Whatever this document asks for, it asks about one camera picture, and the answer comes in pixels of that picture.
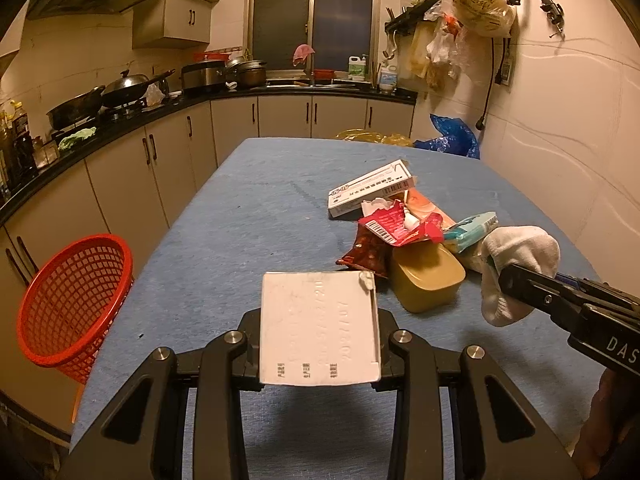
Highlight cream base cabinets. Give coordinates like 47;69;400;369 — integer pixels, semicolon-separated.
0;95;417;461

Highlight person's right forearm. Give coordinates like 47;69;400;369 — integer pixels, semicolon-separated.
572;370;640;480

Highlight small cream wall cabinet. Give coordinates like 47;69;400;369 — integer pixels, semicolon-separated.
132;0;213;51

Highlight yellow plastic bag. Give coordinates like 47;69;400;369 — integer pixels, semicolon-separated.
335;129;415;148

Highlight blue tablecloth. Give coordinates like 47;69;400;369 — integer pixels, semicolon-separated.
70;136;608;480

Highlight black power cable plug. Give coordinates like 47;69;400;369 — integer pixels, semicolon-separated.
475;37;516;132

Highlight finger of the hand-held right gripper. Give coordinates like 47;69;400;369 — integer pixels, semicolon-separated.
554;272;621;297
497;262;597;334

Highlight green cloth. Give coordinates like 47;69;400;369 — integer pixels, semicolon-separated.
57;127;98;151

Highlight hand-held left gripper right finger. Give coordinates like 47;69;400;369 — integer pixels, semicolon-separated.
372;309;583;480

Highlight steel cooking pot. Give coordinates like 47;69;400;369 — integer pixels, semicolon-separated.
225;57;268;89

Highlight plain white cardboard box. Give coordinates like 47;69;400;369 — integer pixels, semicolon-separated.
260;271;382;387

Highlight dark sauce bottle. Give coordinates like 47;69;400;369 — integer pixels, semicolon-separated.
10;102;38;181

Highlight white plastic jug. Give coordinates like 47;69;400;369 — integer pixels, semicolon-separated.
378;62;399;92

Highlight white medicine box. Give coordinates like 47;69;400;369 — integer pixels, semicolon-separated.
327;159;418;219

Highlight white sock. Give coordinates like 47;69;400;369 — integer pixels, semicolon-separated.
480;226;561;328

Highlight blue plastic bag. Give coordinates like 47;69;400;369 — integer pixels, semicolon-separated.
414;114;481;160

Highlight teal tissue packet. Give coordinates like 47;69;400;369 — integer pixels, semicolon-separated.
442;211;500;253

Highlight dark red snack wrapper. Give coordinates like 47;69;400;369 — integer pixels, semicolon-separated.
336;220;396;279

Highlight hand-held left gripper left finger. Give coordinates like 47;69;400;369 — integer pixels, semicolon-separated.
57;309;264;480

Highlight dark kitchen window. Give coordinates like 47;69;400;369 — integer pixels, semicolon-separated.
244;0;382;72

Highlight black wall rack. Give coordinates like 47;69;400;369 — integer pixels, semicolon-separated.
384;0;446;33

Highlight black wok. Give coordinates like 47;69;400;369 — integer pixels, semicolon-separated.
46;85;107;131

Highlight red plastic mesh basket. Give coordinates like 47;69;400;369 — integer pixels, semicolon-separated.
16;233;135;386

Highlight yellow plastic container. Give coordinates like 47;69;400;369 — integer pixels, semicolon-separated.
389;241;467;314

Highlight orange cardboard box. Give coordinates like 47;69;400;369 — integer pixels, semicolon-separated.
402;189;456;228

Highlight torn red barcode packet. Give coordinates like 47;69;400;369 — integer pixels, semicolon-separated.
357;200;446;247

